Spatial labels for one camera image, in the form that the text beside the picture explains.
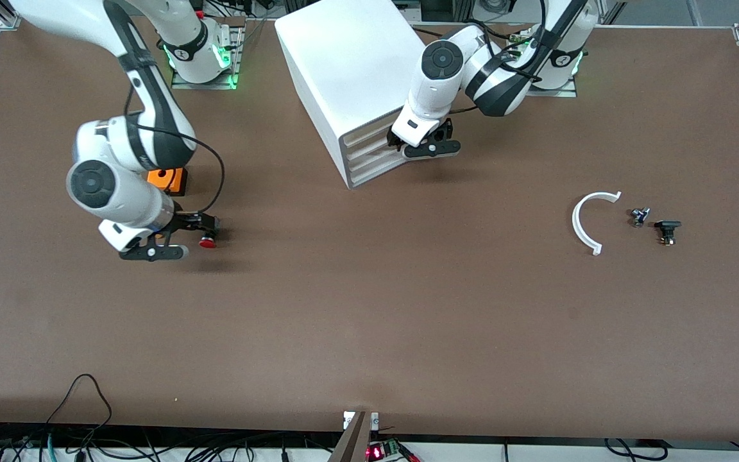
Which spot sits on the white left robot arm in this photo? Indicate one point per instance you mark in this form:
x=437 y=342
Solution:
x=433 y=83

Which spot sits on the white curved plastic arc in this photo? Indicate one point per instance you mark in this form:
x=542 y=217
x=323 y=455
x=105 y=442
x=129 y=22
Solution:
x=578 y=224

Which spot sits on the orange box with hole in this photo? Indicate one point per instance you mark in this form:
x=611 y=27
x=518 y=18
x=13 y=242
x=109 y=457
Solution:
x=174 y=181

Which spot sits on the small black bracket part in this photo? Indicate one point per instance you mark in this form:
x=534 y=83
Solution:
x=667 y=230

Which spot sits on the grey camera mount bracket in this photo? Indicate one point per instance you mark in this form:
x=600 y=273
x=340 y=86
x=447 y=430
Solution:
x=358 y=436

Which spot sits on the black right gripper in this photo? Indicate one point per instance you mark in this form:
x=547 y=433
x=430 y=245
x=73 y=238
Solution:
x=188 y=221

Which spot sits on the small black silver part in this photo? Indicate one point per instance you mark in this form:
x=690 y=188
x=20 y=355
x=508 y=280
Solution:
x=639 y=216

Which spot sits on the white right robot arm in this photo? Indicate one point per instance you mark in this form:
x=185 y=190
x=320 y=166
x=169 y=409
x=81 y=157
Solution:
x=119 y=192

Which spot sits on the red push button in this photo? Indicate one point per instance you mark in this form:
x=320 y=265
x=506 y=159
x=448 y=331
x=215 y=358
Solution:
x=207 y=243

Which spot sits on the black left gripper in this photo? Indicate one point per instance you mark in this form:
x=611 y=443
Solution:
x=444 y=130

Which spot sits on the circuit board with red light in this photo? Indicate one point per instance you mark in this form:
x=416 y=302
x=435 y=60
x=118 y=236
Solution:
x=382 y=450

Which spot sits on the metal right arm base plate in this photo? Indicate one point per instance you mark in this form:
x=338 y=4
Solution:
x=236 y=64

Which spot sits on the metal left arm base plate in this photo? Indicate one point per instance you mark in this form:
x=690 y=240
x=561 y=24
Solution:
x=555 y=93

